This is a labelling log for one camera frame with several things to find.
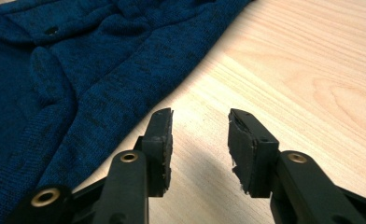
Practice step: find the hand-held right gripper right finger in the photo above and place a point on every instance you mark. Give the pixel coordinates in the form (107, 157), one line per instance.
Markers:
(252, 152)

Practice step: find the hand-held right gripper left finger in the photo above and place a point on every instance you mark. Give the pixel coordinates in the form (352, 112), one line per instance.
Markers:
(157, 149)

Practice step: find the blue knitted sweater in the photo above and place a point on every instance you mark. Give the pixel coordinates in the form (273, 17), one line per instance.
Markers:
(78, 77)

